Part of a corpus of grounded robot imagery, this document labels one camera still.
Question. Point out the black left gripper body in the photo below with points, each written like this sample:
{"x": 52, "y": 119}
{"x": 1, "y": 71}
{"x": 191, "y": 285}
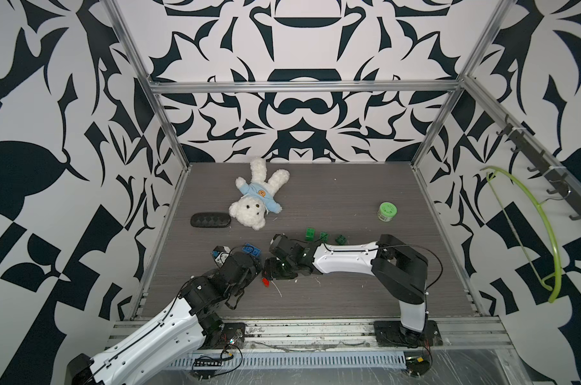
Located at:
{"x": 257, "y": 269}

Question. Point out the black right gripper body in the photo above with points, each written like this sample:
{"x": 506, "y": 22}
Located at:
{"x": 277, "y": 268}

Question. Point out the long blue lego brick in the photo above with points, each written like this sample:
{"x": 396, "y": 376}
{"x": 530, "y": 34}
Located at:
{"x": 251, "y": 250}

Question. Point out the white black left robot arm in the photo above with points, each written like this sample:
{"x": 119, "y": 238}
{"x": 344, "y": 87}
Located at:
{"x": 185, "y": 325}

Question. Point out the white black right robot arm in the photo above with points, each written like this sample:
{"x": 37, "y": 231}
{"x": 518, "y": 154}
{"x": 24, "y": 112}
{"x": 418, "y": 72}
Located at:
{"x": 398, "y": 267}

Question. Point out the light green tall lego brick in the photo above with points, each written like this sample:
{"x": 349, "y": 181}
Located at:
{"x": 310, "y": 235}

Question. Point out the dark green lego brick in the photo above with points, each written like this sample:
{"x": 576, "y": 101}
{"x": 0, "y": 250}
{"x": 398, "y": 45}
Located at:
{"x": 341, "y": 240}

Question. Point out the black remote control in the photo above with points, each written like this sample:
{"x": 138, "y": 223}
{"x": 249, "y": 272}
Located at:
{"x": 210, "y": 220}

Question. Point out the white teddy bear blue shirt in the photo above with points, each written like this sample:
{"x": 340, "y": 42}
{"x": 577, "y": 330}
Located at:
{"x": 258, "y": 195}

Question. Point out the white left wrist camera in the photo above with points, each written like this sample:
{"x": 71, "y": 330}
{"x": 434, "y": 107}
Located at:
{"x": 219, "y": 255}

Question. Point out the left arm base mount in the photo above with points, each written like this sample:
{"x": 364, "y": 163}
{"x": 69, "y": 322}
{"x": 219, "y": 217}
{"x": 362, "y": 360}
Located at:
{"x": 228, "y": 334}

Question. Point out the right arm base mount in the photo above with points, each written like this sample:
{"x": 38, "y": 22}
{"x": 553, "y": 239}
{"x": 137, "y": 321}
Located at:
{"x": 392, "y": 333}

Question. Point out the black wall hook rack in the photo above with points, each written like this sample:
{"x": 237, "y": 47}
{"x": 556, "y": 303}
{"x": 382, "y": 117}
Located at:
{"x": 564, "y": 185}

